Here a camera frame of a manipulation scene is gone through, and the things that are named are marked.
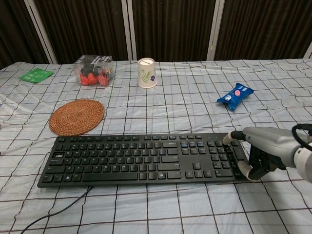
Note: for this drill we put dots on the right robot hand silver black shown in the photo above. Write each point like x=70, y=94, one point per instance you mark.
x=270, y=141

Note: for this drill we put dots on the black computer keyboard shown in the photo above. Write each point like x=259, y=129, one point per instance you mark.
x=136, y=161

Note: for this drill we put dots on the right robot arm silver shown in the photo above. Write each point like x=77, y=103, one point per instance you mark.
x=304, y=163

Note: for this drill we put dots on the blue snack packet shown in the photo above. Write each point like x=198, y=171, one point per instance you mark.
x=235, y=96

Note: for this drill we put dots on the light blue checked tablecloth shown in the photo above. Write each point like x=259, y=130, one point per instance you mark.
x=170, y=109

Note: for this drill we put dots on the black partition curtain panel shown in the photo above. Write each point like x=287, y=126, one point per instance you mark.
x=170, y=26
x=14, y=29
x=263, y=26
x=87, y=26

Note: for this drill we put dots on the white paper cup leaf print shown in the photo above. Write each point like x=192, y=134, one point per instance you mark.
x=147, y=73

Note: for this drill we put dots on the clear box with red items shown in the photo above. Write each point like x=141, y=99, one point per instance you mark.
x=93, y=70

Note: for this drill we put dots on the round woven rattan coaster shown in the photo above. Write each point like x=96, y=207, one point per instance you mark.
x=76, y=117

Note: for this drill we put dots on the green flat packet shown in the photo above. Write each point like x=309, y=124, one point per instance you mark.
x=36, y=76

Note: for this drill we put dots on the white partition frame post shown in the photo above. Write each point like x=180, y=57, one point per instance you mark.
x=129, y=29
x=214, y=29
x=41, y=31
x=308, y=52

